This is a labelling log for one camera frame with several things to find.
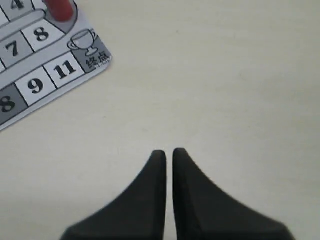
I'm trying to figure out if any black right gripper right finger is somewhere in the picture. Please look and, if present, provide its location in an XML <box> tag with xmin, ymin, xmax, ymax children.
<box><xmin>172</xmin><ymin>148</ymin><xmax>294</xmax><ymax>240</ymax></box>

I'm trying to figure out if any red cylinder game piece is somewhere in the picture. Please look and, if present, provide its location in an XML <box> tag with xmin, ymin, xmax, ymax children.
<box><xmin>44</xmin><ymin>0</ymin><xmax>74</xmax><ymax>22</ymax></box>

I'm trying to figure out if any printed paper game board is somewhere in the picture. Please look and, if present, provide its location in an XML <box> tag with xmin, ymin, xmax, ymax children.
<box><xmin>0</xmin><ymin>0</ymin><xmax>113</xmax><ymax>129</ymax></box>

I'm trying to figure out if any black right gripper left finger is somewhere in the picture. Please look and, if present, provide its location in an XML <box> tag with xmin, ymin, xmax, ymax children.
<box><xmin>61</xmin><ymin>150</ymin><xmax>167</xmax><ymax>240</ymax></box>

